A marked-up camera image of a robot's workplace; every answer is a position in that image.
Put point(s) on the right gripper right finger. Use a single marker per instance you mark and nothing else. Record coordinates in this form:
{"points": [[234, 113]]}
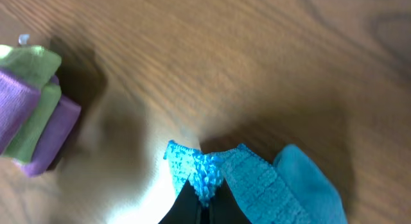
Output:
{"points": [[224, 208]]}

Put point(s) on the blue microfiber cloth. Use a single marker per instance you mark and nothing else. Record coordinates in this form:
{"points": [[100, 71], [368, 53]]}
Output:
{"points": [[291, 189]]}

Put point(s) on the top purple folded cloth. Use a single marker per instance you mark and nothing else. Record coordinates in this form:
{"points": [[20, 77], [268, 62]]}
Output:
{"points": [[18, 101]]}

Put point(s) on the bottom purple folded cloth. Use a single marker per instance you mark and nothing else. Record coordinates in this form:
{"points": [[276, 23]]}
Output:
{"points": [[41, 137]]}

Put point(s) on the green folded cloth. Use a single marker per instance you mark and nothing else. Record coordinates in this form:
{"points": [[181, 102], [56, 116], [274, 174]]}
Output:
{"points": [[35, 65]]}

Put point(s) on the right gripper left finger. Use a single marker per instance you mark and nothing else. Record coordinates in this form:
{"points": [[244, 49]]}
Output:
{"points": [[185, 208]]}

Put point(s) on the purple folded cloth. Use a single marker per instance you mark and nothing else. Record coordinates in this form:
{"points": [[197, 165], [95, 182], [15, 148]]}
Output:
{"points": [[41, 137], [18, 101]]}

